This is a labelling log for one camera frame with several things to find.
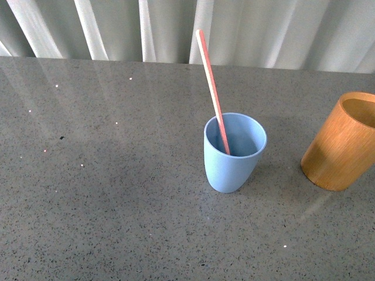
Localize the pink chopstick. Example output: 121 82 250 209
195 29 230 155

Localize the blue plastic cup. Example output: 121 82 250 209
203 112 267 193

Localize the bamboo chopstick holder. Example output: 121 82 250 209
301 92 374 191

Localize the white curtain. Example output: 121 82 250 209
1 1 374 73

